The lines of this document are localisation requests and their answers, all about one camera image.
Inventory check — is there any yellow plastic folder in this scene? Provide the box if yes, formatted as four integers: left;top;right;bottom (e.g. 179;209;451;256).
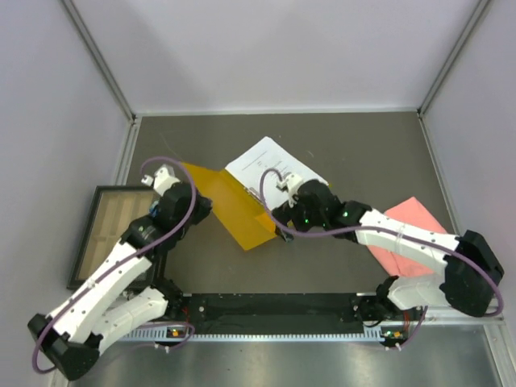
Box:
183;163;277;251

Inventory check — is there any white paper stack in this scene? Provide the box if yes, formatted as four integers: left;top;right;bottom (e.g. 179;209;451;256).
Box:
224;135;328;209

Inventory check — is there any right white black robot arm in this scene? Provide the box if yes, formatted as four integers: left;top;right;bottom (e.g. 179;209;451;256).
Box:
268;177;505;319

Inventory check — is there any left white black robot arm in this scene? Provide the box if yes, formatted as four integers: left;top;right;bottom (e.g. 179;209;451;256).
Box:
27;180;212;381

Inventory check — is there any black framed wooden tray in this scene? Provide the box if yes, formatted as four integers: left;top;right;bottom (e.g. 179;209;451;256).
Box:
67;185;157;290

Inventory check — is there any pink cloth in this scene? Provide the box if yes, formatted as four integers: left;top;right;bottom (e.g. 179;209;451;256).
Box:
368;196;448;277

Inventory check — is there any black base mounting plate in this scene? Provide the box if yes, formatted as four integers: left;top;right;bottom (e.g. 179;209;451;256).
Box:
165;293;422;335

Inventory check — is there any grey slotted cable duct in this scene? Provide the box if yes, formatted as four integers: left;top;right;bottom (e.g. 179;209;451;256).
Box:
119;326;407;344

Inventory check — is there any left aluminium frame post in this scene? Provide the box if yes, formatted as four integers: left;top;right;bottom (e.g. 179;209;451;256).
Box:
59;0;136;122

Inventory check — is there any aluminium frame post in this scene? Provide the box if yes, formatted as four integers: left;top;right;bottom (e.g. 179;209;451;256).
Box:
59;0;136;122
417;0;493;119

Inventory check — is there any right aluminium frame post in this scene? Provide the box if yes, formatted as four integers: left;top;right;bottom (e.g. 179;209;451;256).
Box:
417;0;493;119

